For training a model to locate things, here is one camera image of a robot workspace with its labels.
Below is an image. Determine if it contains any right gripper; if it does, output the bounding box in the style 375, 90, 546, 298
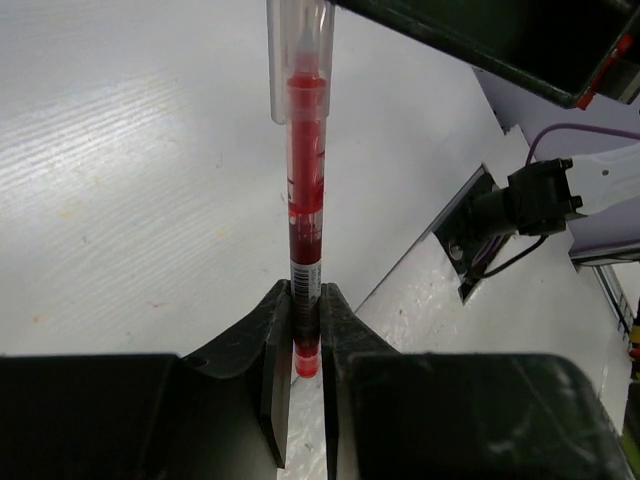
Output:
339, 0, 639, 108

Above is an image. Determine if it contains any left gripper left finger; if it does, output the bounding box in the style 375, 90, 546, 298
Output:
1, 280, 292, 479

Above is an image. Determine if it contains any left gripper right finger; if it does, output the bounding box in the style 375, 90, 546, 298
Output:
319, 283, 630, 479

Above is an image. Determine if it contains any red gel pen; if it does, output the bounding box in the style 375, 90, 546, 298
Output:
285, 29, 326, 379

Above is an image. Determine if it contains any clear pen cap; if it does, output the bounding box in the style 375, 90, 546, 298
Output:
266, 0, 335, 125

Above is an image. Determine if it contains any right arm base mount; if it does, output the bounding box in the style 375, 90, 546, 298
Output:
432, 159, 582, 301

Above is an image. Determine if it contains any aluminium rail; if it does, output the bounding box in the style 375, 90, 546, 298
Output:
594, 265, 637, 351

